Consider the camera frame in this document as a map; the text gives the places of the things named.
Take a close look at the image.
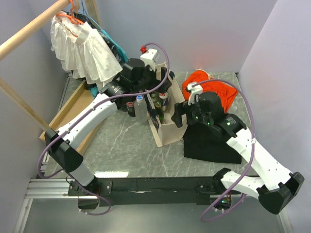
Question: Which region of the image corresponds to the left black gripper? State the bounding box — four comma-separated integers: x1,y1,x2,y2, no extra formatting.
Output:
132,64,172,94

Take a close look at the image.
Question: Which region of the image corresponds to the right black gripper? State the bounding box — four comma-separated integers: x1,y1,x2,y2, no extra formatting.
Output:
171,98,212,128

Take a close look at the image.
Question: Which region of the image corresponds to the pocari sweat plastic bottle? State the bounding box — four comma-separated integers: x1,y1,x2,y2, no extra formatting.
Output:
134,95,148,124

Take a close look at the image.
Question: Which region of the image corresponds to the coca-cola glass bottle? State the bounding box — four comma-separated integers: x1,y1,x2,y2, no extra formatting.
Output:
126,100,136,117

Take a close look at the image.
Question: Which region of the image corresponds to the cream canvas tote bag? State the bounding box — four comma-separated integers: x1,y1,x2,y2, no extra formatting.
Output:
145,71,187,147

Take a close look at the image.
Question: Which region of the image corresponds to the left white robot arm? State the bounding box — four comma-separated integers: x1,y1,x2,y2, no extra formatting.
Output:
45,58,170,195

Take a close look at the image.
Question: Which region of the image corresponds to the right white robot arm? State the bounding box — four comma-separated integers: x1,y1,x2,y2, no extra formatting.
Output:
172,92,305,215

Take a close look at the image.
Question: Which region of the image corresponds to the orange cloth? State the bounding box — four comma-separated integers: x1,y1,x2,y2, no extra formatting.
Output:
182,69,238,112

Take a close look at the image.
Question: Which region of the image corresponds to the red bull can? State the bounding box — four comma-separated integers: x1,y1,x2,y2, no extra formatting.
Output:
159,92,169,111

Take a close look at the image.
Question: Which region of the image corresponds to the black cloth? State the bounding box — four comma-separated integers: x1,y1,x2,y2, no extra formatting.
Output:
183,123,242,164

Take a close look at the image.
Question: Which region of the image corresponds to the green glass bottle gold cap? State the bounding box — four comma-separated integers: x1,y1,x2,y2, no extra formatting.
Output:
154,101,164,123

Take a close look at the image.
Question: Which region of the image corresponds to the teal garment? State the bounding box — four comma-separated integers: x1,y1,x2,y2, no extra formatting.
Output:
89,29,129,98

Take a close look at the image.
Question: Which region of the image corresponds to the white ruffled garment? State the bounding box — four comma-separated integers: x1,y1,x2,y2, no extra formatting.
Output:
50,16,122,88

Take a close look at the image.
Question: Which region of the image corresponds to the dark floral garment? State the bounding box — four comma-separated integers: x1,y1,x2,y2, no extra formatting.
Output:
74,12,129,66

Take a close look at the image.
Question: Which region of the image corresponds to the orange clothes hanger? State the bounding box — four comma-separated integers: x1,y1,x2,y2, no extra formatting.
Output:
56,0,84,38

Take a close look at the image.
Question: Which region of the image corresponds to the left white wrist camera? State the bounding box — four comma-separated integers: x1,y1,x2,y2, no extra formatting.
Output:
140,46,159,71

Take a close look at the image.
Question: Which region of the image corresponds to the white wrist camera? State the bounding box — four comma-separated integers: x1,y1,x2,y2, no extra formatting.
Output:
186,82,203,105
140,46,159,71

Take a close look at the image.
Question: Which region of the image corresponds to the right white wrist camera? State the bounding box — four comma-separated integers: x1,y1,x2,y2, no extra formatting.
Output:
186,82,203,105

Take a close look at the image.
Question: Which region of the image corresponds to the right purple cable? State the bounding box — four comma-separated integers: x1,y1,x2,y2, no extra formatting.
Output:
200,78,255,223

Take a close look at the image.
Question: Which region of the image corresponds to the purple cable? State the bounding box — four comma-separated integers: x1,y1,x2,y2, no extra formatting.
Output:
200,78,255,223
36,42,170,216

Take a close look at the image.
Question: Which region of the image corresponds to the wooden clothes rail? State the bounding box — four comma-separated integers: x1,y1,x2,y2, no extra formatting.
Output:
0,0,101,132

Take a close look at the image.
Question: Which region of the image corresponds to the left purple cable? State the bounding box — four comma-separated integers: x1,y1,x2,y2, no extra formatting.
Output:
36,42,170,216

